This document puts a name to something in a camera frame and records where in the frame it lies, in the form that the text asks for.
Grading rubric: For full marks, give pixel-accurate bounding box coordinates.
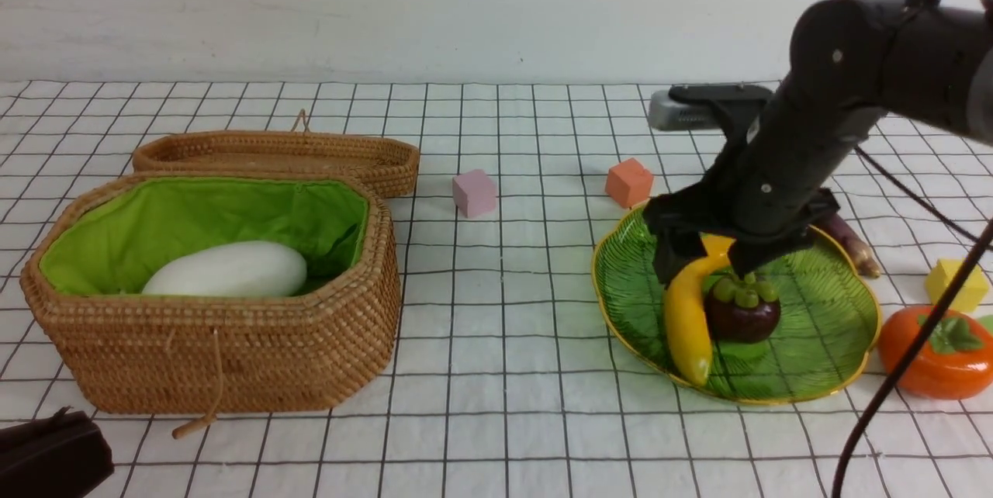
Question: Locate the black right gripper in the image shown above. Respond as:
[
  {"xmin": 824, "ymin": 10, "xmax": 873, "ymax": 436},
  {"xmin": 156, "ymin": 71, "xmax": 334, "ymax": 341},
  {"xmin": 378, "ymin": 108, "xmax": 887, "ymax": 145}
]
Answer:
[{"xmin": 642, "ymin": 186, "xmax": 839, "ymax": 285}]

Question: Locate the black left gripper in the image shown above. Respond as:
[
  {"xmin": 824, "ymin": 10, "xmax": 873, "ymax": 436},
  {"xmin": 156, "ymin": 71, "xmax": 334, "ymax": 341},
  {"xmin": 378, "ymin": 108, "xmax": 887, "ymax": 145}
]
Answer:
[{"xmin": 1, "ymin": 407, "xmax": 115, "ymax": 497}]

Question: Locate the yellow toy banana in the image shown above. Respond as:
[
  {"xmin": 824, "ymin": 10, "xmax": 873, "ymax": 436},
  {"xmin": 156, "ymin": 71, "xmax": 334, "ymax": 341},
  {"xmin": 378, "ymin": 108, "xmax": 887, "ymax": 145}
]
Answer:
[{"xmin": 663, "ymin": 235, "xmax": 734, "ymax": 388}]

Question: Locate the purple toy mangosteen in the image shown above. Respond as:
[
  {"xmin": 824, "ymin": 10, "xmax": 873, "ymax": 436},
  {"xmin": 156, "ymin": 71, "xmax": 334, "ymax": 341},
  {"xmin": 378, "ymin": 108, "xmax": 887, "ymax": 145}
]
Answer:
[{"xmin": 704, "ymin": 272, "xmax": 781, "ymax": 344}]

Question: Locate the purple toy eggplant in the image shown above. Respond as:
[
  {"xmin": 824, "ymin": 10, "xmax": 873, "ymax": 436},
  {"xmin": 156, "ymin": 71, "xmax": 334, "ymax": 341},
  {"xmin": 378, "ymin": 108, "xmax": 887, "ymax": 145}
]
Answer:
[{"xmin": 815, "ymin": 213, "xmax": 882, "ymax": 278}]

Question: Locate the white toy radish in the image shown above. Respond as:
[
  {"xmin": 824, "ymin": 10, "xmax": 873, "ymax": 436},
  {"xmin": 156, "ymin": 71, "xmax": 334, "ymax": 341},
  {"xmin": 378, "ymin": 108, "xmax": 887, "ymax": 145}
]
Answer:
[{"xmin": 142, "ymin": 240, "xmax": 308, "ymax": 298}]

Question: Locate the orange toy persimmon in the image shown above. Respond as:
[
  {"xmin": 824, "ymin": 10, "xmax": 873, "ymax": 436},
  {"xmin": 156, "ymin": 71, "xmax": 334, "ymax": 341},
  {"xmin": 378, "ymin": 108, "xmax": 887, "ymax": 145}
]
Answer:
[{"xmin": 877, "ymin": 305, "xmax": 992, "ymax": 400}]

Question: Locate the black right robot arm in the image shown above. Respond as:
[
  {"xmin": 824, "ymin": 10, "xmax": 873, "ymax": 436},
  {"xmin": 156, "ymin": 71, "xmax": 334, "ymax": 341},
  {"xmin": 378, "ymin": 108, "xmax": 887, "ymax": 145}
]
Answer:
[{"xmin": 642, "ymin": 0, "xmax": 992, "ymax": 285}]

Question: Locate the orange foam cube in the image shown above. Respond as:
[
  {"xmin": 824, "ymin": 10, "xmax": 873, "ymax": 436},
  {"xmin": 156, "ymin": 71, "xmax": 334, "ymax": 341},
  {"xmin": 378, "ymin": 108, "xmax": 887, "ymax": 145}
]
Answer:
[{"xmin": 605, "ymin": 158, "xmax": 655, "ymax": 209}]

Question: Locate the green glass leaf plate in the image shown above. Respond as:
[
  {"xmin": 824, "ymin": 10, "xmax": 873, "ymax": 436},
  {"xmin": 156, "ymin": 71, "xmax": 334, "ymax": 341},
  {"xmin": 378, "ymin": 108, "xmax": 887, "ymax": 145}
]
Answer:
[{"xmin": 591, "ymin": 207, "xmax": 884, "ymax": 406}]

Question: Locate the pink foam cube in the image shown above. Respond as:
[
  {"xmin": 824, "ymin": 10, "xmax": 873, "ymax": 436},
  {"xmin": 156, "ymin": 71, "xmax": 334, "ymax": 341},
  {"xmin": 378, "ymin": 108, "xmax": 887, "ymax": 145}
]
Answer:
[{"xmin": 452, "ymin": 168, "xmax": 499, "ymax": 219}]

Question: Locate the woven rattan basket green lining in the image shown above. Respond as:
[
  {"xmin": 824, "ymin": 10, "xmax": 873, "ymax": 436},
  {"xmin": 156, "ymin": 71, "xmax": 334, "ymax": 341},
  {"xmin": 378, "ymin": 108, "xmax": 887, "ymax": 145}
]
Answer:
[{"xmin": 22, "ymin": 171, "xmax": 403, "ymax": 416}]

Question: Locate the white grid tablecloth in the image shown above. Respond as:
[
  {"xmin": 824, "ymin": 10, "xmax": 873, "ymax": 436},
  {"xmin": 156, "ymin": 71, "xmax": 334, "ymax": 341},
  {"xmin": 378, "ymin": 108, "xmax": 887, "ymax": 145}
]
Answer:
[{"xmin": 0, "ymin": 78, "xmax": 993, "ymax": 498}]

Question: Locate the yellow foam cube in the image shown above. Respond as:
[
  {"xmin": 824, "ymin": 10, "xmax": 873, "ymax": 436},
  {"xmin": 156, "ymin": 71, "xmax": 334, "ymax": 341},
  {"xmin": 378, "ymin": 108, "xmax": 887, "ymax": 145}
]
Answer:
[{"xmin": 923, "ymin": 258, "xmax": 991, "ymax": 314}]

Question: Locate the woven rattan basket lid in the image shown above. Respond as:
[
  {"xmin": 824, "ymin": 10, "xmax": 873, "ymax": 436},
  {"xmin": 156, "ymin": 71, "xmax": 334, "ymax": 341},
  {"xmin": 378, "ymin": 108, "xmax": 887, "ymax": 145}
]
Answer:
[{"xmin": 132, "ymin": 110, "xmax": 420, "ymax": 198}]

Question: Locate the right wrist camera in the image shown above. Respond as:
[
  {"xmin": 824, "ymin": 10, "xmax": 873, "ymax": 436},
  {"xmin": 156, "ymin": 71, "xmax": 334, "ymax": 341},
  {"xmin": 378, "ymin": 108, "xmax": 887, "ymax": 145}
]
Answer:
[{"xmin": 648, "ymin": 82, "xmax": 773, "ymax": 137}]

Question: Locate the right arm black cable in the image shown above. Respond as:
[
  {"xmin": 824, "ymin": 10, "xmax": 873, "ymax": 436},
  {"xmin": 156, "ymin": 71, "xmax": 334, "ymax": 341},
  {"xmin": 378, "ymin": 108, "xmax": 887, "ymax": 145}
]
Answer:
[{"xmin": 830, "ymin": 0, "xmax": 993, "ymax": 498}]

